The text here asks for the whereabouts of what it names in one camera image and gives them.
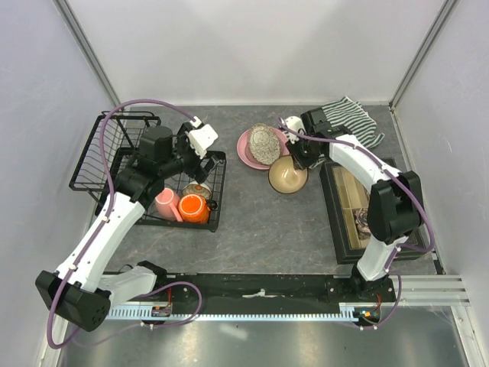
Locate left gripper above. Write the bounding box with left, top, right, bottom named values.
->
left=160, top=122, right=219, bottom=184

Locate patterned small bowl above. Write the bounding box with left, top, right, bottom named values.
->
left=182, top=181, right=212, bottom=200

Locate brown bowl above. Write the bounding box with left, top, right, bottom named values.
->
left=268, top=155, right=309, bottom=194

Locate orange mug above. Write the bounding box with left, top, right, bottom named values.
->
left=177, top=193, right=218, bottom=224

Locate speckled grey plate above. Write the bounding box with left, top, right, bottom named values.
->
left=248, top=124, right=281, bottom=166

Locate pink plate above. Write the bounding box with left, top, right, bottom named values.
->
left=237, top=128, right=289, bottom=171

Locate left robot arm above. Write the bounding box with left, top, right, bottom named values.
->
left=35, top=123, right=218, bottom=331

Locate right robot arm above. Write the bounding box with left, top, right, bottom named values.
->
left=278, top=109, right=426, bottom=301

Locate pink mug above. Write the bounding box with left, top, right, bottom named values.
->
left=154, top=187, right=183, bottom=222

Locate striped towel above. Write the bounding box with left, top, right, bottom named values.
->
left=320, top=96, right=385, bottom=149

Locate black glass-lid display box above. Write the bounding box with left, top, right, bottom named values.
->
left=319, top=157, right=429, bottom=265

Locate floral rolled tie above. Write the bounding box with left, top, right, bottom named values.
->
left=353, top=208, right=371, bottom=241

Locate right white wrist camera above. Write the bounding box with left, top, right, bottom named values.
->
left=277, top=116, right=306, bottom=144

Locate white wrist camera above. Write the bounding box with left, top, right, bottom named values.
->
left=186, top=116, right=219, bottom=159
left=277, top=116, right=306, bottom=144

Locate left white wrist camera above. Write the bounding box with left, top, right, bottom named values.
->
left=186, top=116, right=219, bottom=159

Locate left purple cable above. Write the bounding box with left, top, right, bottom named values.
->
left=46, top=99, right=198, bottom=349

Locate black wire dish rack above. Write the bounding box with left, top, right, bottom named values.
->
left=69, top=111, right=226, bottom=232

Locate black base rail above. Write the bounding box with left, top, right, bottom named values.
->
left=126, top=273, right=396, bottom=314

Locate white cable duct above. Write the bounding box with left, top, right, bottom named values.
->
left=106, top=304, right=358, bottom=323

